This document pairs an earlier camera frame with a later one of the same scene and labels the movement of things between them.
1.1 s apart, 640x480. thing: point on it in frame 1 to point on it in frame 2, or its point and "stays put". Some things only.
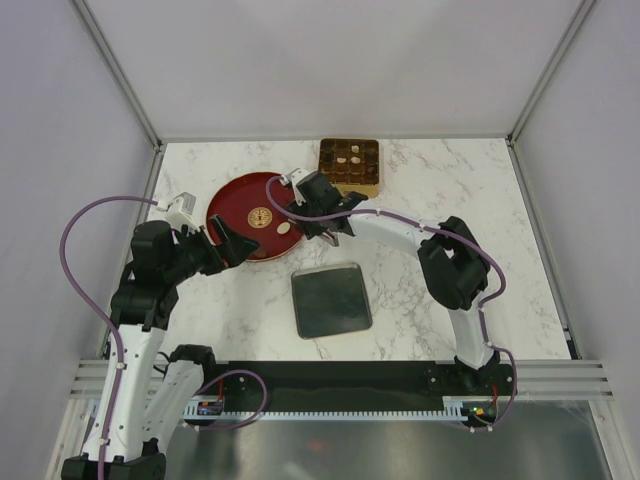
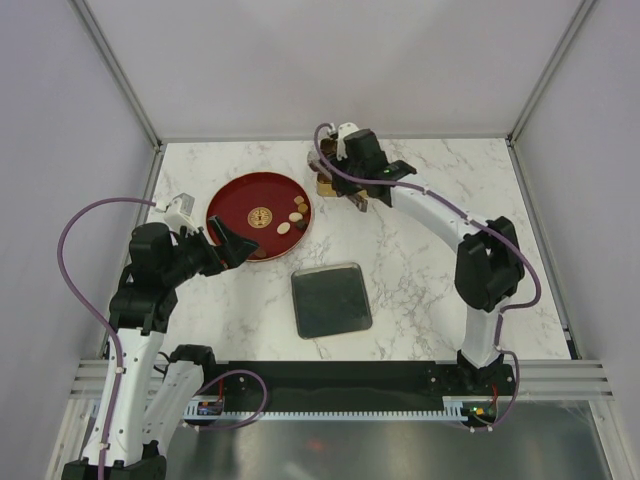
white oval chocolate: x=283 y=228 stays put
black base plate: x=385 y=385 stays put
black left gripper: x=234 y=250 stays put
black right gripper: x=310 y=230 to x=343 y=188
